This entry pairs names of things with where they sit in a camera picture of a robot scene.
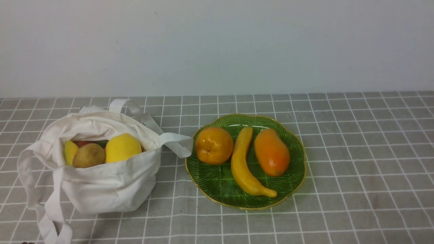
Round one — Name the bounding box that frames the brown kiwi fruit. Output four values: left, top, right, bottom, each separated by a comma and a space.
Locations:
72, 143, 106, 168

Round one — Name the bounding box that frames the white cloth tote bag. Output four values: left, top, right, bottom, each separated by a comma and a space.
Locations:
17, 99, 194, 244

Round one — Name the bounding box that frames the red fruit in bag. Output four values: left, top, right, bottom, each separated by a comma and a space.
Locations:
73, 141, 91, 148

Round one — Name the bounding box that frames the small yellow fruit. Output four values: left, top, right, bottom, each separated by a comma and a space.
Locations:
64, 140, 79, 167

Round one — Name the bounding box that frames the orange tangerine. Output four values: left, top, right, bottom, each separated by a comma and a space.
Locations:
195, 127, 234, 165

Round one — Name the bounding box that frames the green leaf-shaped glass plate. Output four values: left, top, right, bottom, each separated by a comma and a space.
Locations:
185, 113, 307, 210

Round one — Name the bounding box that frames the yellow banana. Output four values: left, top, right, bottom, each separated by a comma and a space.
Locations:
231, 127, 278, 198

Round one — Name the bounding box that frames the orange mango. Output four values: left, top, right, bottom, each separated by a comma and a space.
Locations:
254, 128, 291, 177

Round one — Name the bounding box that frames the yellow lemon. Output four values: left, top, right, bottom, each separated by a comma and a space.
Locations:
104, 133, 142, 163

